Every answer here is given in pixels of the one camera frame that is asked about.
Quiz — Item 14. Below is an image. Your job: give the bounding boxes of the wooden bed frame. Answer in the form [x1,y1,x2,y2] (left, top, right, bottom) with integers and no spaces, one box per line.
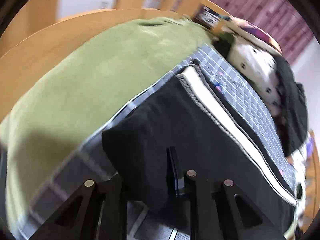
[1,0,319,233]

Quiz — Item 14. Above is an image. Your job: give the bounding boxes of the white floral duvet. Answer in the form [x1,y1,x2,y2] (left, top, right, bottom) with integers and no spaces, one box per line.
[227,35,280,117]

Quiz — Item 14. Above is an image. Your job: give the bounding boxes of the purple patterned pillow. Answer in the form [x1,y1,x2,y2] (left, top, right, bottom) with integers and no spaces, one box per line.
[232,17,282,54]

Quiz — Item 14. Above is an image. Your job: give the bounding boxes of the black jacket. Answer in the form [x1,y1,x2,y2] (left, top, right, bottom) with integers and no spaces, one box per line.
[274,55,308,157]

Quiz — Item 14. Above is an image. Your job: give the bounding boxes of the black pants with white stripe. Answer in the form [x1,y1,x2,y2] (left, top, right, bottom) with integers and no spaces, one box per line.
[102,65,297,233]

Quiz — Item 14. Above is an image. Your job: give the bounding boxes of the green fleece blanket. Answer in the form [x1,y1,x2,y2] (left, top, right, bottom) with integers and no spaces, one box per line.
[1,18,210,232]

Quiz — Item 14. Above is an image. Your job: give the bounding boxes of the maroon striped curtain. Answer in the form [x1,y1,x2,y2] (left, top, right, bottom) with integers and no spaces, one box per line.
[210,0,314,64]

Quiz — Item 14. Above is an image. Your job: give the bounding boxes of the grey checkered bed sheet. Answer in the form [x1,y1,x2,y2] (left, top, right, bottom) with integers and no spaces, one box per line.
[15,44,296,239]

